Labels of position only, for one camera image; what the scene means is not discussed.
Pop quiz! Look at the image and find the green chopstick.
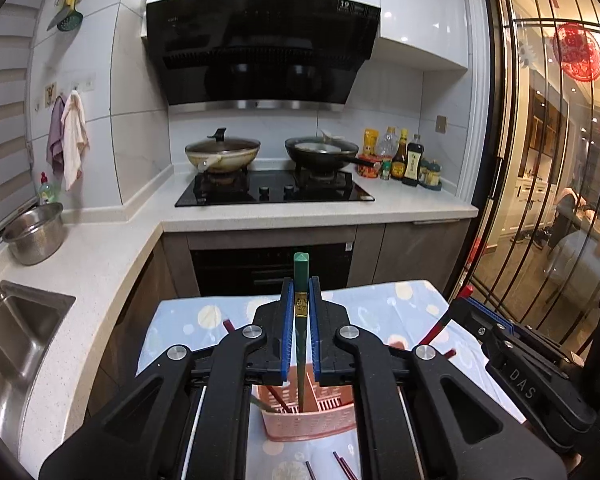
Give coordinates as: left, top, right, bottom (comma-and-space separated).
250, 394, 282, 413
294, 252, 310, 413

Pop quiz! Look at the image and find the dark red chopstick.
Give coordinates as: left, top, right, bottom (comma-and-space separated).
332, 452, 358, 480

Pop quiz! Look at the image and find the steel sink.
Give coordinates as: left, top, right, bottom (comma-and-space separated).
0, 281, 76, 454

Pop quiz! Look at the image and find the green dish soap bottle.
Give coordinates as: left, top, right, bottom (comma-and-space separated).
38, 172, 59, 204

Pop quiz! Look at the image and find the glass sliding door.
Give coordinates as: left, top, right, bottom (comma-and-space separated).
462, 0, 600, 358

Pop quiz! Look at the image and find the blue planet pattern tablecloth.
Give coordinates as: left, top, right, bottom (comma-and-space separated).
135, 278, 527, 480

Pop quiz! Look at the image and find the dark soy sauce bottle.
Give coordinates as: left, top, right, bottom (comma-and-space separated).
402, 134, 424, 186

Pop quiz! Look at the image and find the steel mixing bowl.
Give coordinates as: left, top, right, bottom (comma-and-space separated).
2, 203, 67, 266

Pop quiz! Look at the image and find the brown sauce bottle yellow cap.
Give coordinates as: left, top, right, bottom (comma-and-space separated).
390, 128, 408, 181

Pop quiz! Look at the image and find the small condiment jars tray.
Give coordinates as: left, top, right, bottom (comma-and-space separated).
418, 158, 442, 191

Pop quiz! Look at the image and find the red instant noodle cup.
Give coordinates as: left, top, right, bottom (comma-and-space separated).
356, 154, 381, 179

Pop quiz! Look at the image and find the white hanging towel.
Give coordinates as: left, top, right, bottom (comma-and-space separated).
61, 90, 90, 191

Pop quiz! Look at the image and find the brown chopstick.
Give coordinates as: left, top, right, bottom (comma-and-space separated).
304, 460, 316, 480
223, 320, 235, 333

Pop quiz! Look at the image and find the beige wok with lid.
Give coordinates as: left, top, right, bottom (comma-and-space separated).
185, 128, 261, 174

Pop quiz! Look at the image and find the black range hood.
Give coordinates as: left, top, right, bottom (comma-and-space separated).
146, 0, 380, 110

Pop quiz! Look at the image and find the yellow seasoning packet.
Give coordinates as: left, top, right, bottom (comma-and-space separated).
363, 128, 379, 156

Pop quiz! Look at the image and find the black gas stove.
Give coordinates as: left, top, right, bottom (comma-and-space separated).
175, 169, 375, 208

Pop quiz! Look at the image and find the wall power socket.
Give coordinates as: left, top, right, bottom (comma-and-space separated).
436, 115, 448, 133

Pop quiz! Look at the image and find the brown chopstick in holder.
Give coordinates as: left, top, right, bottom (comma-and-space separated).
223, 320, 235, 333

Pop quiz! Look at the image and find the black wok with lid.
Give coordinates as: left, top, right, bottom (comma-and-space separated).
285, 133, 358, 174

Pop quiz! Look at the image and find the clear plastic bottle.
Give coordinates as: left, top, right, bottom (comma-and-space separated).
375, 127, 400, 159

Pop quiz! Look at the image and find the built-in oven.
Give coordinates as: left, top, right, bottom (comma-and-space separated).
190, 243, 353, 297

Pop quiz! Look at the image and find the small green cap jar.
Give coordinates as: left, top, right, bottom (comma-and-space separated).
379, 159, 391, 180

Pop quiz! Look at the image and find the pink perforated utensil holder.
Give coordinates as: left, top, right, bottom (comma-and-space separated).
252, 364, 356, 442

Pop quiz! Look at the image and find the purple hanging towel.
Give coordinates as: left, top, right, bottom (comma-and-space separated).
46, 96, 66, 178

